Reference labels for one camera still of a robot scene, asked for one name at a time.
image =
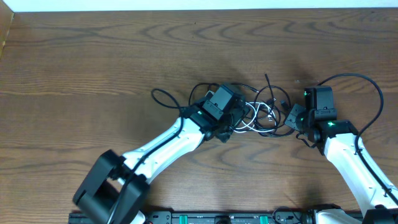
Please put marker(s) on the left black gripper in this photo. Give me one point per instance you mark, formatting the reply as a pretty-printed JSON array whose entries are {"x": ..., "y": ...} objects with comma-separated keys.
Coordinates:
[{"x": 241, "y": 109}]

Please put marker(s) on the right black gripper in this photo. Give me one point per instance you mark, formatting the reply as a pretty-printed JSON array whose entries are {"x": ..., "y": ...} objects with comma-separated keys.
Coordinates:
[{"x": 290, "y": 121}]

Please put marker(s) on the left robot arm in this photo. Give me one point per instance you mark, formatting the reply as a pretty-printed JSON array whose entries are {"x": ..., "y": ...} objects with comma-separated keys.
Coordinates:
[{"x": 116, "y": 187}]

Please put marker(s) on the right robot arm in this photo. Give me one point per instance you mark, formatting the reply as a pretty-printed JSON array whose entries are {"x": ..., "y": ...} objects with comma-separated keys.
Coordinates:
[{"x": 339, "y": 141}]

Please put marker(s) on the wooden board at left edge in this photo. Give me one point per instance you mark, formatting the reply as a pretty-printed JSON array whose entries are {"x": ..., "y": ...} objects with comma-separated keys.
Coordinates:
[{"x": 6, "y": 19}]

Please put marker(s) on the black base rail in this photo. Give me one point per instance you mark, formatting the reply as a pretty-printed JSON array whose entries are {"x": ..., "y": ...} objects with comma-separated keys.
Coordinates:
[{"x": 281, "y": 215}]

